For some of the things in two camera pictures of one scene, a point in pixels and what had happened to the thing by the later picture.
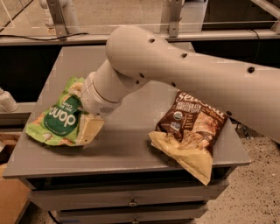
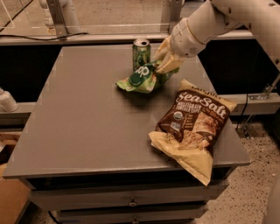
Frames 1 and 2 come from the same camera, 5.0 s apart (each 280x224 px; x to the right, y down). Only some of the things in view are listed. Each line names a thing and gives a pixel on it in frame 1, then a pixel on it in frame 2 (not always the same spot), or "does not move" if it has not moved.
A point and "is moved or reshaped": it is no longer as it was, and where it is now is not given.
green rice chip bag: [59, 123] is moved or reshaped
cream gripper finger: [88, 127] to [171, 63]
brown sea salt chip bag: [189, 129] does not move
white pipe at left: [7, 102] does not move
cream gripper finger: [76, 89] to [164, 50]
